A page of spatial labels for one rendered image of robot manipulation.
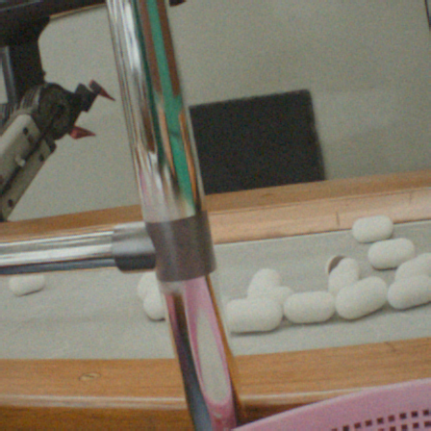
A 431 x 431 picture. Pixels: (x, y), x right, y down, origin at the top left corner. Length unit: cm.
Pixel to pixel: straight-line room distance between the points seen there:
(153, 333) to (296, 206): 23
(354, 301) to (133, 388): 15
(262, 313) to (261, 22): 219
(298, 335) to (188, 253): 18
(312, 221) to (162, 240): 40
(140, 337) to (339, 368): 19
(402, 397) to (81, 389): 16
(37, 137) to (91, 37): 159
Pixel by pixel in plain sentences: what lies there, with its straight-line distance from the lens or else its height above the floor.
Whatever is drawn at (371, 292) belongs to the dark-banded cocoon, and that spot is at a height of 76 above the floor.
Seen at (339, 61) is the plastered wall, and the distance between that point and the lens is 255.
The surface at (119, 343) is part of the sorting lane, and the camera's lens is 48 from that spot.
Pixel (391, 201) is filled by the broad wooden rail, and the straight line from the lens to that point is 66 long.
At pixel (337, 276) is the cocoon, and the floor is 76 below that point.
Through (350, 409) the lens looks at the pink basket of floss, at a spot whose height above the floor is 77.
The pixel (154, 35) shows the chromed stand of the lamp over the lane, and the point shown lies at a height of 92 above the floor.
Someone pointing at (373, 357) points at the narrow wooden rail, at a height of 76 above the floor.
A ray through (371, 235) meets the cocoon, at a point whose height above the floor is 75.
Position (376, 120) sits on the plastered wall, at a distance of 255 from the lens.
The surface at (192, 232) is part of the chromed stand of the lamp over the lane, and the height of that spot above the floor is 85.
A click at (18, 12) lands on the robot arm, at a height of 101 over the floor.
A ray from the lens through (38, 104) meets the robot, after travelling 130.
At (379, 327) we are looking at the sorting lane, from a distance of 43.
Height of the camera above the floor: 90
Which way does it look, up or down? 12 degrees down
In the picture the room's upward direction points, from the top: 11 degrees counter-clockwise
